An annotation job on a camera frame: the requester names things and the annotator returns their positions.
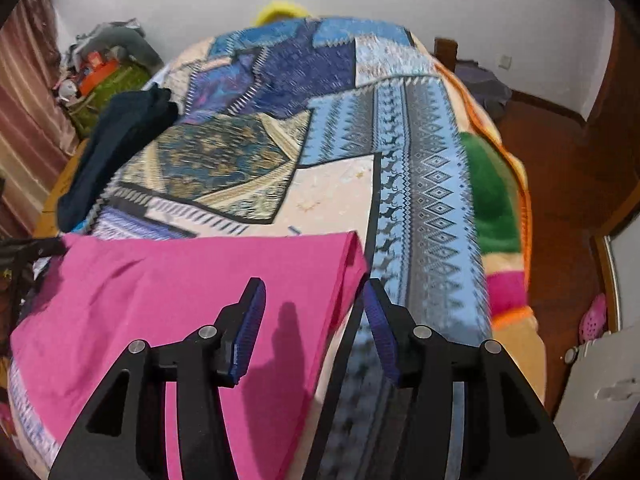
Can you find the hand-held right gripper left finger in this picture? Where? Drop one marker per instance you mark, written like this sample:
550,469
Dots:
246,330

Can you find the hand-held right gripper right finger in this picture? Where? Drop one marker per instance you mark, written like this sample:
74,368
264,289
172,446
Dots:
376,327

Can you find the pink pants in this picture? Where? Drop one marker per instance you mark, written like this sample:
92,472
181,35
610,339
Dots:
150,310

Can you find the multicoloured fleece blanket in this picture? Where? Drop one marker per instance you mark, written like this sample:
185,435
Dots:
492,200

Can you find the blue patterned bed sheet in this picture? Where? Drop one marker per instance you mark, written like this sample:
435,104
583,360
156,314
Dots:
310,160

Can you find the pink slipper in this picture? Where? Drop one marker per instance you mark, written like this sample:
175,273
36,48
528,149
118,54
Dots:
593,316

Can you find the dark navy clothes pile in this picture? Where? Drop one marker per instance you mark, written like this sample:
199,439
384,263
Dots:
112,155

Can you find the white appliance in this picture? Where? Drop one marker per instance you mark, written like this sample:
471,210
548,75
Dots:
595,395

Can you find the wooden framed door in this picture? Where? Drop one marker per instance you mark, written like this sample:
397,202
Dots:
617,265

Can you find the grey cloth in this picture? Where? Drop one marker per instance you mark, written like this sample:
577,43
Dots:
482,82

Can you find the wooden headboard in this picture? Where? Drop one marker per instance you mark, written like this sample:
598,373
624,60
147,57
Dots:
446,52

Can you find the clutter pile with green bag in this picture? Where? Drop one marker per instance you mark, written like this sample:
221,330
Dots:
102,72

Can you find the striped curtain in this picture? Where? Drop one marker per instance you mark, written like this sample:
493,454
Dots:
25,110

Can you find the yellow pillow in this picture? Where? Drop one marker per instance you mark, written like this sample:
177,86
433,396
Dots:
282,12

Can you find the white wall socket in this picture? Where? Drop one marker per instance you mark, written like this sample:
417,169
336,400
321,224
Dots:
505,62

